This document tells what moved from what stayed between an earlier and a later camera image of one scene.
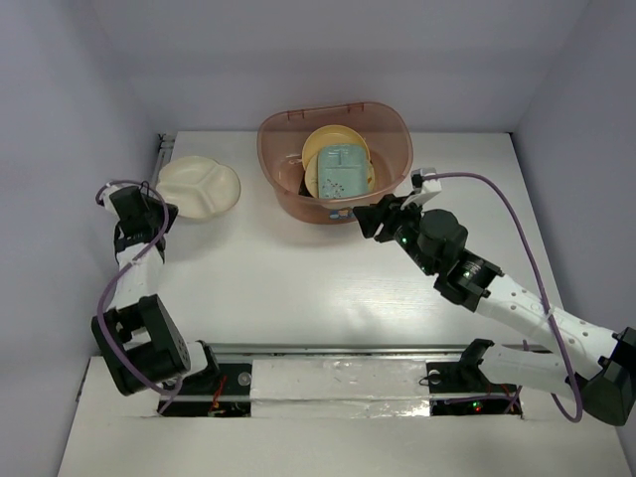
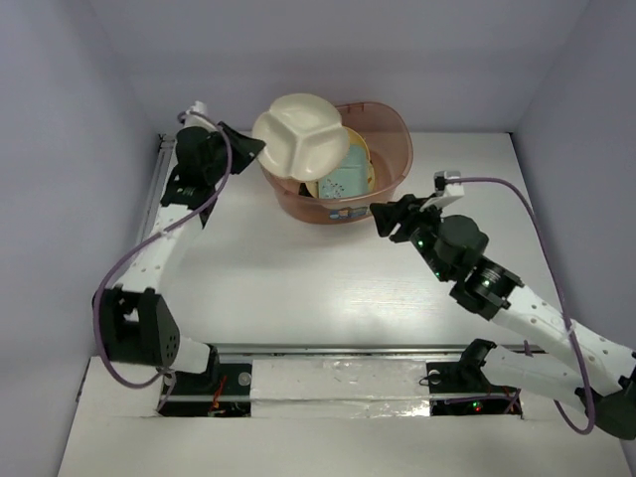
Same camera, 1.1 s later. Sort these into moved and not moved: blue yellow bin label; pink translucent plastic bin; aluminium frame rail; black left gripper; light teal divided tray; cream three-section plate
Moved: black left gripper; cream three-section plate
Not moved: light teal divided tray; aluminium frame rail; pink translucent plastic bin; blue yellow bin label
